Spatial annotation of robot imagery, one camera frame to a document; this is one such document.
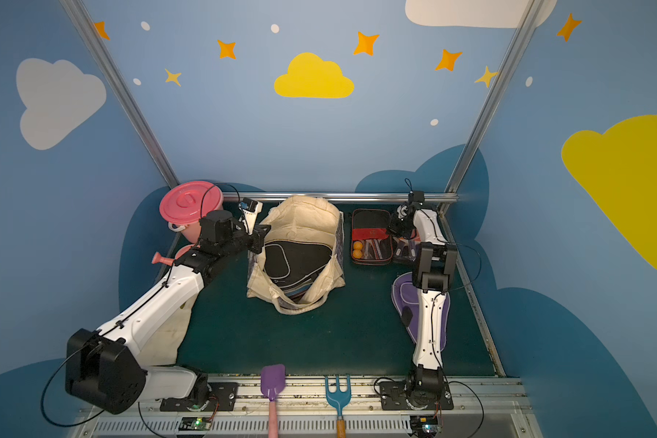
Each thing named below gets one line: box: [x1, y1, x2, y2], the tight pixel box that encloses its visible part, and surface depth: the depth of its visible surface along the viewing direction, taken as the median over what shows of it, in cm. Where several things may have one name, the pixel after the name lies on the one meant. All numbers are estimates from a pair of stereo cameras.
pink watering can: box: [151, 244, 195, 267], surface depth 94 cm
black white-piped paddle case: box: [262, 239, 333, 302], surface depth 92 cm
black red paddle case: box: [350, 208, 394, 266], surface depth 108 cm
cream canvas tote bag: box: [246, 196, 345, 316], surface depth 88 cm
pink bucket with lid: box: [158, 180, 224, 244], surface depth 98 cm
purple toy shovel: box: [260, 364, 286, 438], surface depth 77 cm
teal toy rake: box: [324, 374, 352, 418], surface depth 75 cm
